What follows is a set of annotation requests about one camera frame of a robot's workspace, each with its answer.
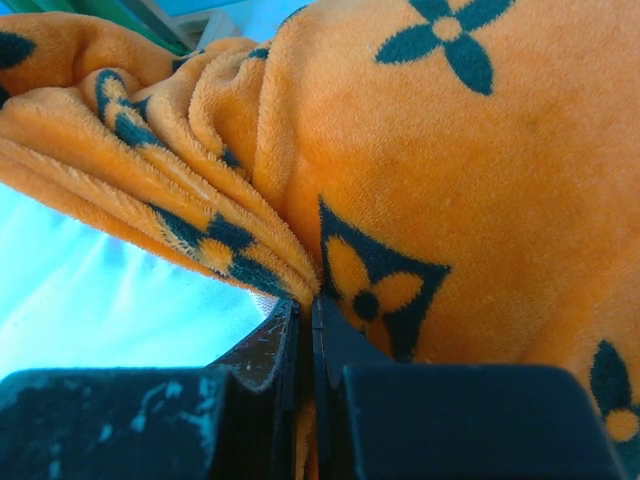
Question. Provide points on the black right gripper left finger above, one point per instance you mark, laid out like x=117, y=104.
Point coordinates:
x=232, y=419

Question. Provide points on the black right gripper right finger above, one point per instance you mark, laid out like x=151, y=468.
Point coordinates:
x=380, y=419

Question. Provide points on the orange patterned pillowcase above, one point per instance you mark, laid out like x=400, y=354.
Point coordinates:
x=461, y=177

